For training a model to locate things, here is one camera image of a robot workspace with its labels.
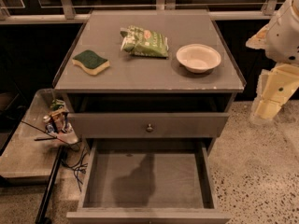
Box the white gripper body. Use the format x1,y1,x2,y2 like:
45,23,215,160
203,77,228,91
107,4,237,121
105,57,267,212
257,63,299,106

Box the white paper bowl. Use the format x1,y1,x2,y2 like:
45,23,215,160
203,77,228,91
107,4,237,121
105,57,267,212
176,44,221,74

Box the green yellow sponge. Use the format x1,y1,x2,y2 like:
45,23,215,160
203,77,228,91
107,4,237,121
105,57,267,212
72,49,110,76

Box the open middle drawer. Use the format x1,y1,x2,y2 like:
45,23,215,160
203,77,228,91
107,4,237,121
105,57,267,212
66,139,230,224

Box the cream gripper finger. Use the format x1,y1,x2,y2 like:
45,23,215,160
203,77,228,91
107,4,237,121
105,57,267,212
251,97,281,120

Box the grey drawer cabinet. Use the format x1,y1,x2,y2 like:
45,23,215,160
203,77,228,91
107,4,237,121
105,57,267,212
51,9,247,224

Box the black stand pole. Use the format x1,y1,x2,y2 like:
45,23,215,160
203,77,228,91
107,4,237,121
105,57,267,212
36,146,65,224

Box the round metal drawer knob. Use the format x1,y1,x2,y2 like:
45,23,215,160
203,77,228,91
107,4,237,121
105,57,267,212
146,124,154,133

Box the closed top drawer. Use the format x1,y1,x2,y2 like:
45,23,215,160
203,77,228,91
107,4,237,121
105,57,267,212
68,112,229,138

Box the green jalapeno chip bag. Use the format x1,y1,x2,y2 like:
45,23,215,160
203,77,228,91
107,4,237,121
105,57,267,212
121,25,168,58

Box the black cables on floor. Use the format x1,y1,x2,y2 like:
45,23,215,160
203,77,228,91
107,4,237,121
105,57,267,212
60,142,90,192

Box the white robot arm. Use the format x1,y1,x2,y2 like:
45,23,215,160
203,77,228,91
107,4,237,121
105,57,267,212
246,0,299,121

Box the metal window railing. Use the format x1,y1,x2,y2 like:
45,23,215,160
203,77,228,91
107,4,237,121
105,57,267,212
0,0,285,24

